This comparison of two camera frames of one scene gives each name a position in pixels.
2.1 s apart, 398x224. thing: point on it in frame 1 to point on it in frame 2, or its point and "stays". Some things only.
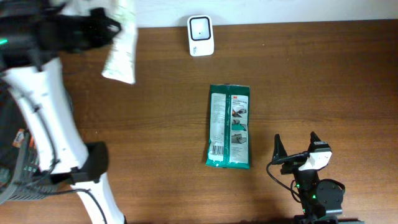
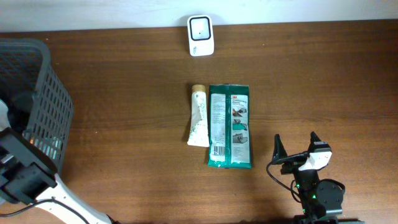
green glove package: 229,144 stays
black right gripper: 280,151 stays
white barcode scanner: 201,35 stays
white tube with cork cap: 120,63 to 198,135
